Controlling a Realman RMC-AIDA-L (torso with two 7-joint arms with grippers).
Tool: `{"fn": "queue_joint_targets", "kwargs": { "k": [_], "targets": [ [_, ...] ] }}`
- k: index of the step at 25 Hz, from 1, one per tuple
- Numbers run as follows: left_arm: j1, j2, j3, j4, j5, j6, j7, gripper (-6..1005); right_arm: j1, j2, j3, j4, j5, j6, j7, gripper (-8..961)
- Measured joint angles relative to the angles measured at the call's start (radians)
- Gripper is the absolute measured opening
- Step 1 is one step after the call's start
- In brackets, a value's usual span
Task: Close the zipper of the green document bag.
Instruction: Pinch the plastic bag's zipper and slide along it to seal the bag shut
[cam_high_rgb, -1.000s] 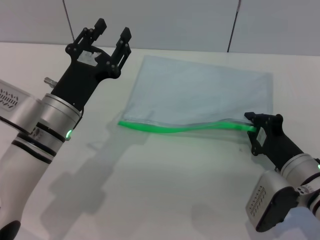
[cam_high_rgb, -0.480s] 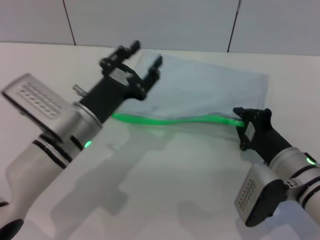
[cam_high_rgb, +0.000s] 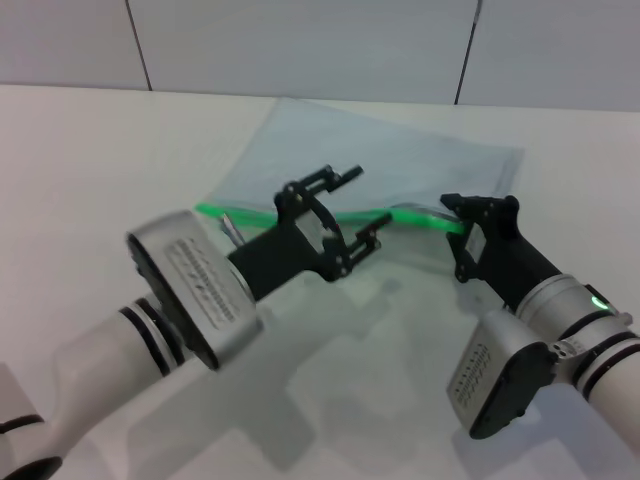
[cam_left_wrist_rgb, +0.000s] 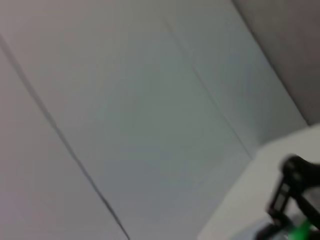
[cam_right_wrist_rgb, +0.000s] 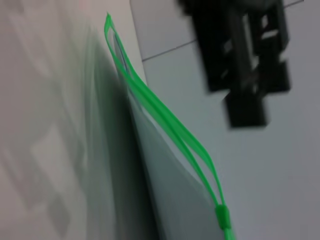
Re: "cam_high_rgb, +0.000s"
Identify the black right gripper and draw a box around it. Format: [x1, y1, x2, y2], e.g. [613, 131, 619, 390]
[438, 192, 562, 307]

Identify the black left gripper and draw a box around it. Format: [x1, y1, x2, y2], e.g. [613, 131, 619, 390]
[227, 163, 395, 302]

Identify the clear green-zipper document bag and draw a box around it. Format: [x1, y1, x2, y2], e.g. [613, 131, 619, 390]
[193, 97, 525, 239]

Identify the silver left wrist cable connector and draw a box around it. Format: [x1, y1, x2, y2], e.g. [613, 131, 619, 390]
[218, 212, 247, 250]

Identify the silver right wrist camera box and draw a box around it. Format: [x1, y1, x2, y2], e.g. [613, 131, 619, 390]
[446, 308, 557, 441]

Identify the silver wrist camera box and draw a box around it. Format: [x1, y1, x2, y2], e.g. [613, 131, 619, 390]
[446, 308, 557, 441]
[124, 209, 265, 372]

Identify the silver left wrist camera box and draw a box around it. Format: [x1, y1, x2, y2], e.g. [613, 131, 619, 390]
[124, 209, 265, 372]

